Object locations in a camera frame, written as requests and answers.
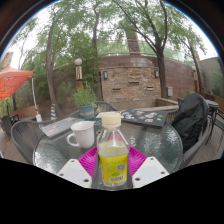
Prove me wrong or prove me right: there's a blue yellow striped cone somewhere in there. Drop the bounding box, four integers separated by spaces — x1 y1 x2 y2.
49 103 58 121

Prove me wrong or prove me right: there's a white ceramic mug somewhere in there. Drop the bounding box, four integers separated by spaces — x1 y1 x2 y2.
66 120 96 149

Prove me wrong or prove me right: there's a silver laptop with stickers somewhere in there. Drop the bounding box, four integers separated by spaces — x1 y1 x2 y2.
39 116 83 138

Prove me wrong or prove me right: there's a wooden lamp post with globe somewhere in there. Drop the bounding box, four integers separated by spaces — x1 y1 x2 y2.
74 58 84 89

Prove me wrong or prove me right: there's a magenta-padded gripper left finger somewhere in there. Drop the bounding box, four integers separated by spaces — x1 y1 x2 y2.
56 146 101 189

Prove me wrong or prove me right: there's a green plant in blue pot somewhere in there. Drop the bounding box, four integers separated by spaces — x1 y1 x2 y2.
70 83 99 121

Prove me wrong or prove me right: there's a wooden bench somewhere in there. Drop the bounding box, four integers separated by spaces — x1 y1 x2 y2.
15 104 42 120

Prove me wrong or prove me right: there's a black laptop with stickers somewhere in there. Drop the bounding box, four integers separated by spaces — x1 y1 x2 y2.
121 109 169 128

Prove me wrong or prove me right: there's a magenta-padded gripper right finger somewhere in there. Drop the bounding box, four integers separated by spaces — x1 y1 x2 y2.
128 146 170 189

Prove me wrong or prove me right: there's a clear bottle with yellow label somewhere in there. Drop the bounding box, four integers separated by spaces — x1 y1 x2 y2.
96 111 130 188

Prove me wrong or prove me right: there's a black jacket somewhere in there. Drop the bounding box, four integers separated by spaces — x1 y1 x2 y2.
171 93 210 154

